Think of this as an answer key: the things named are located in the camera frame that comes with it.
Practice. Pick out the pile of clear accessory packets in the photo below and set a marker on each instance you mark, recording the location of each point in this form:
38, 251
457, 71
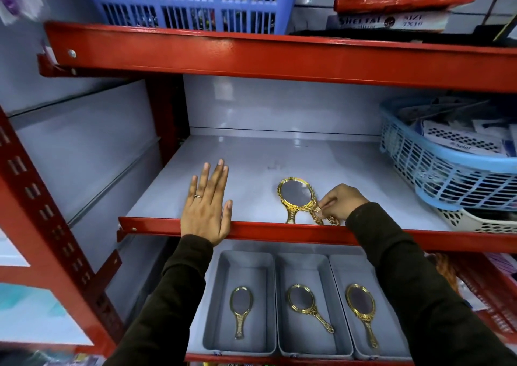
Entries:
440, 109

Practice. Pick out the colourful packets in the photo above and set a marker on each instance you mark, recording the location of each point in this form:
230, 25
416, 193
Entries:
60, 359

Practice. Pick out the person's right forearm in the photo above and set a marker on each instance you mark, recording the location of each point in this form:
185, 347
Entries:
416, 293

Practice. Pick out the person's right fingers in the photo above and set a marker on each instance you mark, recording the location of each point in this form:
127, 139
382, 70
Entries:
329, 206

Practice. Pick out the white plastic basket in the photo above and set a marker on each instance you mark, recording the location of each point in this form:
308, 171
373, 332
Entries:
476, 222

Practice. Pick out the white dotted card packet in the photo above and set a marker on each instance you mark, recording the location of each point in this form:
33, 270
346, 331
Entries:
460, 137

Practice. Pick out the person's left thumb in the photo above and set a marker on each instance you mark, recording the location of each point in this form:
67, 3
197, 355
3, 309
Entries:
227, 216

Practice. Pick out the light blue plastic basket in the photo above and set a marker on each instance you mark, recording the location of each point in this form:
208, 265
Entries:
464, 157

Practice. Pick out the orange bundled item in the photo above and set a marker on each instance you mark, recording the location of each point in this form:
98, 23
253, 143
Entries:
446, 268

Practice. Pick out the person's left hand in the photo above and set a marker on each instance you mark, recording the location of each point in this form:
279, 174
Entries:
204, 216

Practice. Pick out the person's left forearm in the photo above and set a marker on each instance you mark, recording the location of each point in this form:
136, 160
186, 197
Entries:
169, 305

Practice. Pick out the grey plastic tray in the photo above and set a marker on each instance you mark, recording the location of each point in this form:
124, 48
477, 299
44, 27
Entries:
343, 268
258, 264
323, 281

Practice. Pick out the pink packets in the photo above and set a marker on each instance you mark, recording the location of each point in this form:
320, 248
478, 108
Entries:
503, 262

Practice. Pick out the person's right hand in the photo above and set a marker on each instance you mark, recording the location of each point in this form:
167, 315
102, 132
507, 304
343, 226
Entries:
345, 200

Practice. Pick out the red metal shelf rack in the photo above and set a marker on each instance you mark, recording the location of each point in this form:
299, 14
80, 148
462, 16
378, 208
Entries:
282, 60

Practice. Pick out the person's left little finger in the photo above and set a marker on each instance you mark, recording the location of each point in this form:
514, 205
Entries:
192, 190

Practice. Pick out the white labelled box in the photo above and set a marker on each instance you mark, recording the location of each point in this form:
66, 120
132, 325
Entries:
420, 21

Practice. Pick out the gold oval hand mirror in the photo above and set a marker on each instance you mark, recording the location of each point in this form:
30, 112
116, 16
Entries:
301, 298
360, 301
317, 217
297, 194
241, 301

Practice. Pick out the red lattice plastic basket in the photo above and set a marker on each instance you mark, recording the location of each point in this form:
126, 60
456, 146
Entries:
492, 297

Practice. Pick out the person's left middle finger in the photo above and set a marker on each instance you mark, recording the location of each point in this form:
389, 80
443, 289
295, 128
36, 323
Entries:
215, 180

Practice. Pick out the black flat item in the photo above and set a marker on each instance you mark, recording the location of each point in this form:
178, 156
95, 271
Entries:
464, 36

